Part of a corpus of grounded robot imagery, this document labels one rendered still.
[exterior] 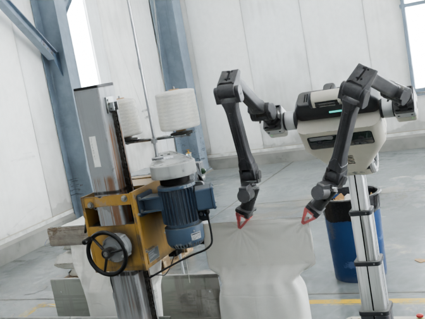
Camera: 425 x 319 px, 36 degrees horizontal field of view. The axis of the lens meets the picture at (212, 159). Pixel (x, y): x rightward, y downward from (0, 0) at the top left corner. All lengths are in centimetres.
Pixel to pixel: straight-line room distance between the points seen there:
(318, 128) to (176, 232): 88
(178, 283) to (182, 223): 97
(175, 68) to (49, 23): 332
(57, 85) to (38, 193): 146
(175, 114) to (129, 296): 74
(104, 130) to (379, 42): 846
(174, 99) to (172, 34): 894
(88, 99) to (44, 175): 601
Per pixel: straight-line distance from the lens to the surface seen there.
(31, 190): 829
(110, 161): 252
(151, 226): 262
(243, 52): 1125
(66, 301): 387
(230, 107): 261
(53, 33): 879
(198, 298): 342
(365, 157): 310
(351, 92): 245
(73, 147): 880
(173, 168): 245
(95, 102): 251
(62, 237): 332
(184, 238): 252
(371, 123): 295
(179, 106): 257
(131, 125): 272
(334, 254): 510
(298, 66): 1096
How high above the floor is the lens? 174
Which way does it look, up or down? 8 degrees down
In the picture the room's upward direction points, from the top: 10 degrees counter-clockwise
